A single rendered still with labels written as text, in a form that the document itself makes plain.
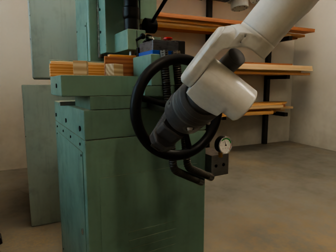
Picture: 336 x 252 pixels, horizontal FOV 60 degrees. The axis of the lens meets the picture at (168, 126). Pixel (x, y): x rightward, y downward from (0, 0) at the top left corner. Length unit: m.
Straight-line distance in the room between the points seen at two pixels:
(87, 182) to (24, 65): 2.53
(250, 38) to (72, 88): 0.55
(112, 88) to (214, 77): 0.48
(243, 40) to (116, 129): 0.55
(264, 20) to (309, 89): 4.21
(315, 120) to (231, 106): 4.14
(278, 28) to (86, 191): 0.70
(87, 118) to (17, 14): 2.61
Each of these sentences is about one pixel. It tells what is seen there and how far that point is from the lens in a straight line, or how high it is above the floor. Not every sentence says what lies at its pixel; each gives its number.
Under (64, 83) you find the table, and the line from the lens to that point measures 0.86.
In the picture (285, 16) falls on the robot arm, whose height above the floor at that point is 0.97.
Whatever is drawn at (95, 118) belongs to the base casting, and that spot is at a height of 0.78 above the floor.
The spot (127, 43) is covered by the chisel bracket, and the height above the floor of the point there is 1.01.
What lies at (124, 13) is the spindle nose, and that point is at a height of 1.12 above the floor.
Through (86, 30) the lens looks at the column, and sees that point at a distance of 1.27.
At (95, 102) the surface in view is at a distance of 0.88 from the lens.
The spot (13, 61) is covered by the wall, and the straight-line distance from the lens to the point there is 3.36.
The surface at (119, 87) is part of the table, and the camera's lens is 0.91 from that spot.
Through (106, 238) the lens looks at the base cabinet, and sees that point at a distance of 1.01.
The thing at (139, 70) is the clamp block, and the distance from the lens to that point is 0.92.
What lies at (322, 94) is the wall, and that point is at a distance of 4.54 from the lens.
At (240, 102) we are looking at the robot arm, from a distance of 0.49.
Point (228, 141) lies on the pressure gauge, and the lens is 1.06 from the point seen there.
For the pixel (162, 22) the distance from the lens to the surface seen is 3.24.
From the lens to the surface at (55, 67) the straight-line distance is 1.02.
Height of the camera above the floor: 0.87
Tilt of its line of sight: 8 degrees down
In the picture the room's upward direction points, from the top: straight up
